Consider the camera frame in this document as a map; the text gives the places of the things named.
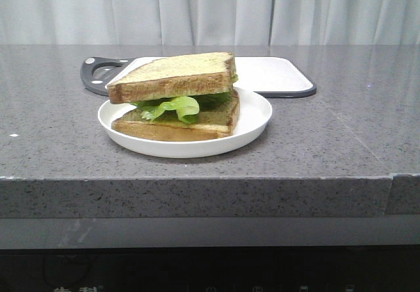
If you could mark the green lettuce leaf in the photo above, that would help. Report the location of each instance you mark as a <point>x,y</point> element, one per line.
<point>185,101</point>

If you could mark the toasted bread slice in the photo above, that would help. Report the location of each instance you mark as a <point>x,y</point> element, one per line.
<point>191,74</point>
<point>182,118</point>

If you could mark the white round plate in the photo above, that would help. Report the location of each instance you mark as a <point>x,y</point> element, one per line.
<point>255,113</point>

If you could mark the white cutting board grey rim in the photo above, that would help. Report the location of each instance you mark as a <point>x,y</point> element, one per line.
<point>270,77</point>

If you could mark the black appliance control panel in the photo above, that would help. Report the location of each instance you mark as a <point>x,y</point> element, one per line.
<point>382,268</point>

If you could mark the white pleated curtain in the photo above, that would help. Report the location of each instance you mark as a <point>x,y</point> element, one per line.
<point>210,22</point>

